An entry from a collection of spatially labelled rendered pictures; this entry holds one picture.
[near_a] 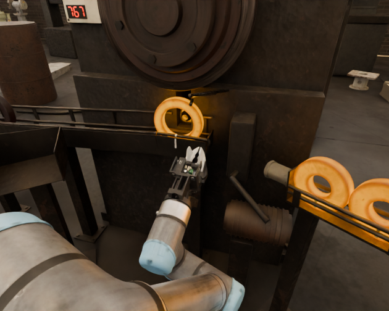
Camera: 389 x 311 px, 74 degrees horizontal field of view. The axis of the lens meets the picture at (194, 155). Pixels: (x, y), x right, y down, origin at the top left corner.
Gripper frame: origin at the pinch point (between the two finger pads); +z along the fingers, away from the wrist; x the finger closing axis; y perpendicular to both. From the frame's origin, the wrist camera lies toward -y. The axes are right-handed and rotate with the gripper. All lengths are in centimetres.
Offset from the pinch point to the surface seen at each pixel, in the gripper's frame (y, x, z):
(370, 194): 3.6, -43.6, -7.0
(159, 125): -6.6, 19.8, 15.2
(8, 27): -44, 251, 160
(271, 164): -7.5, -21.7, 6.5
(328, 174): 1.9, -35.4, -1.5
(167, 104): 1.7, 16.3, 17.9
